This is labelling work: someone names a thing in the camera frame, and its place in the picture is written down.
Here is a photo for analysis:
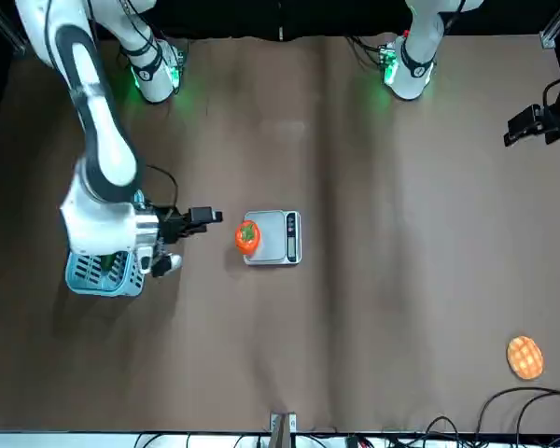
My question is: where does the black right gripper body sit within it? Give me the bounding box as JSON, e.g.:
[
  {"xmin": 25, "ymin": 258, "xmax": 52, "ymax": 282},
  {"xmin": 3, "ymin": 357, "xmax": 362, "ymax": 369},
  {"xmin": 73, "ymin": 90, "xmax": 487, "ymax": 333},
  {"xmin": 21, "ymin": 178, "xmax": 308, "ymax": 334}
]
[{"xmin": 155, "ymin": 208, "xmax": 193, "ymax": 247}]

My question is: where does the orange-red tomato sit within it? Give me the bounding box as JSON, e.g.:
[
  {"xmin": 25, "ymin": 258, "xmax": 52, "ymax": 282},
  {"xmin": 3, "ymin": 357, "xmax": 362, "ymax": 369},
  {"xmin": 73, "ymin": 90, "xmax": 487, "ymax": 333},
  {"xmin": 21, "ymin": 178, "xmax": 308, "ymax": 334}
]
[{"xmin": 234, "ymin": 220, "xmax": 263, "ymax": 256}]

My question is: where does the light blue plastic basket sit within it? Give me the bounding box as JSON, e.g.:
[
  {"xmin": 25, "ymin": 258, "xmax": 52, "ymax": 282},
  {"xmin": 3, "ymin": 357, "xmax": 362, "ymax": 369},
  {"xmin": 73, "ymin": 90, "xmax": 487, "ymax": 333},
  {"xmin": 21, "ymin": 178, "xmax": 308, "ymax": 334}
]
[{"xmin": 64, "ymin": 249, "xmax": 147, "ymax": 299}]

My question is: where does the silver digital kitchen scale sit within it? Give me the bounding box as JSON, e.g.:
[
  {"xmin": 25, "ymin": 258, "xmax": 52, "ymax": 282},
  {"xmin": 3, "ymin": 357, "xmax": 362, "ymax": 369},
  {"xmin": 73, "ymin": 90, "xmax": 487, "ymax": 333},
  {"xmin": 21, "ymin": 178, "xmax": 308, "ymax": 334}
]
[{"xmin": 243, "ymin": 210, "xmax": 303, "ymax": 267}]

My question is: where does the round golden waffle bread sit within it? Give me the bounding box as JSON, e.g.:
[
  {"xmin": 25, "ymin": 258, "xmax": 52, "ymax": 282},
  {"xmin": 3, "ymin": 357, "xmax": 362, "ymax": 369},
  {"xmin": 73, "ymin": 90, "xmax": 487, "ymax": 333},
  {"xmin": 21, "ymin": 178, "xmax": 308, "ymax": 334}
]
[{"xmin": 506, "ymin": 335, "xmax": 545, "ymax": 382}]

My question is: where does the thin black cable with plug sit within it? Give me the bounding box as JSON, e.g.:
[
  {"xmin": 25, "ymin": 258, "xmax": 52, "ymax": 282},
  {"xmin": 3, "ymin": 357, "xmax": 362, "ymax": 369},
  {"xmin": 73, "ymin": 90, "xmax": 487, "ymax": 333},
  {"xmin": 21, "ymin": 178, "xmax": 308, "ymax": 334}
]
[{"xmin": 143, "ymin": 164, "xmax": 179, "ymax": 212}]

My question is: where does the aluminium frame rail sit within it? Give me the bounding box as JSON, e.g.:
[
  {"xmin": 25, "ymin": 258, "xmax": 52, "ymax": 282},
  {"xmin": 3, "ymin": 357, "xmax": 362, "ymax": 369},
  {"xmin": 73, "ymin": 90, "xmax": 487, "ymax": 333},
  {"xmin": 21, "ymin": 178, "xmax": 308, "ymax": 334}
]
[
  {"xmin": 539, "ymin": 0, "xmax": 560, "ymax": 49},
  {"xmin": 0, "ymin": 4, "xmax": 29, "ymax": 56}
]

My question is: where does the black left arm cable bundle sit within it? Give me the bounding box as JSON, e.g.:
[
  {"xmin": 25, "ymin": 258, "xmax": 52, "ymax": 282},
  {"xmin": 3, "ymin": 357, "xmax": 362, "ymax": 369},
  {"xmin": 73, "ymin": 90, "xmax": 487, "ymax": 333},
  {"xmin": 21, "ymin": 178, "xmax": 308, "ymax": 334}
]
[{"xmin": 347, "ymin": 30, "xmax": 405, "ymax": 71}]

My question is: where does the aluminium profile post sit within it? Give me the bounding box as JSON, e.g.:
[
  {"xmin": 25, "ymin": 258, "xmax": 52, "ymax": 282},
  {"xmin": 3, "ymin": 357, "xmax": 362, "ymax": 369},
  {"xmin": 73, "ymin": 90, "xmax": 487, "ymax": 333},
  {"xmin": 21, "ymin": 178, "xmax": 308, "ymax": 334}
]
[{"xmin": 269, "ymin": 411, "xmax": 298, "ymax": 448}]

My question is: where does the black cable loop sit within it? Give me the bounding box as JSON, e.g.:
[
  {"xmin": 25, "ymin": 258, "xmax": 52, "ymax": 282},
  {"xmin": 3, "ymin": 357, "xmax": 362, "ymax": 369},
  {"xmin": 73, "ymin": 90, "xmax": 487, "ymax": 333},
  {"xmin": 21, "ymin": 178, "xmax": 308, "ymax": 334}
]
[{"xmin": 475, "ymin": 385, "xmax": 560, "ymax": 448}]

